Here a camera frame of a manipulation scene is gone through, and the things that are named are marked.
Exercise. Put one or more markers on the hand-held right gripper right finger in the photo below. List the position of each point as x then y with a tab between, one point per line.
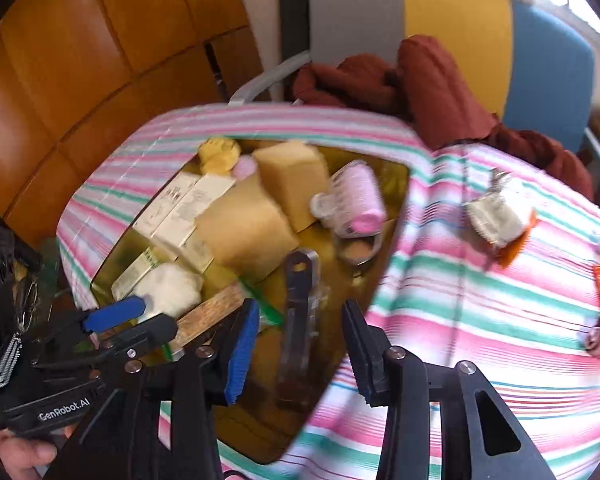
365	360

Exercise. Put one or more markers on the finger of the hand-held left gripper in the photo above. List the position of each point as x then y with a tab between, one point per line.
147	332
117	311

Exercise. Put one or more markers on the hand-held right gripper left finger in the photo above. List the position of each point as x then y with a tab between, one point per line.
240	355

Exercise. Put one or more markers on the wooden block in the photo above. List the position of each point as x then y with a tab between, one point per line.
205	320

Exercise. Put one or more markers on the cream sock with blue trim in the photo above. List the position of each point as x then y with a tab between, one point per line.
172	287

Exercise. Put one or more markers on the green plastic stick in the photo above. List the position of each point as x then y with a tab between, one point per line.
265	305

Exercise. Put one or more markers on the metal clip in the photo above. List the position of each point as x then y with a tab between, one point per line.
297	320

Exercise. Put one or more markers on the gold metal tin box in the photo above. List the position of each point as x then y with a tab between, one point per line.
330	300

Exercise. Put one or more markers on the yellow sponge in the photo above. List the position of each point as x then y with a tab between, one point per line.
245	230
292	180

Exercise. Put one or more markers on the white carton box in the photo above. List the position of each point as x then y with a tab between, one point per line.
195	210

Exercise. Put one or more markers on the pink striped sock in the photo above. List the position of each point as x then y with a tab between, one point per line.
355	195

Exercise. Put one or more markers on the yellow snack packet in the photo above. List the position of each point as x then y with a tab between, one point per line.
220	157

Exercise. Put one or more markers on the striped cloth covered desktop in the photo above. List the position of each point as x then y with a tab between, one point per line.
455	310

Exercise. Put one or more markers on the person's left hand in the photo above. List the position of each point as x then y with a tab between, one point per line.
27	455

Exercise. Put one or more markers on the pink fluffy item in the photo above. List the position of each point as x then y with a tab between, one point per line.
244	167

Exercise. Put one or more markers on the orange snack packet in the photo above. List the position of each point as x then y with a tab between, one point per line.
517	247

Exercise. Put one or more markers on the white snack packet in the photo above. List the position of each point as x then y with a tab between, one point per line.
495	215

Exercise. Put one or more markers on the wooden wardrobe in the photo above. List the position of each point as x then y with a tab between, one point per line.
80	60

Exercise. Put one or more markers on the red-brown padded jacket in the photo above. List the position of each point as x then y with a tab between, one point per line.
440	90

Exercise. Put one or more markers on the grey yellow blue chair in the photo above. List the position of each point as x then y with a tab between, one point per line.
455	25

